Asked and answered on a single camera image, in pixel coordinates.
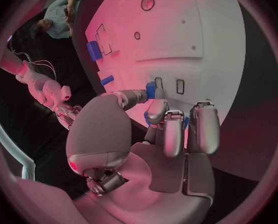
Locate white cable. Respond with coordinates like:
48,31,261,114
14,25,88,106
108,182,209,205
12,51,34,63
30,59,58,81

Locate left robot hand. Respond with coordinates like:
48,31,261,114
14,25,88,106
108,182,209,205
65,87,221,224

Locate blue cylinder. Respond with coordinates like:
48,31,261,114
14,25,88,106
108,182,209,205
99,75,115,87

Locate white task board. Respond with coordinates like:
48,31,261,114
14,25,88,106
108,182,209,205
85,0,247,129

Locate person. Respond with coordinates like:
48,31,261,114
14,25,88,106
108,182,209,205
28,0,88,40

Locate blue gear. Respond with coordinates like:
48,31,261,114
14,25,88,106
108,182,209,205
143,111,190,130

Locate small blue block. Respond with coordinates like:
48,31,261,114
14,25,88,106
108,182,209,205
145,82,156,100

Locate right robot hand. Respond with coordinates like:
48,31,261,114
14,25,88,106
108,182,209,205
54,104,84,130

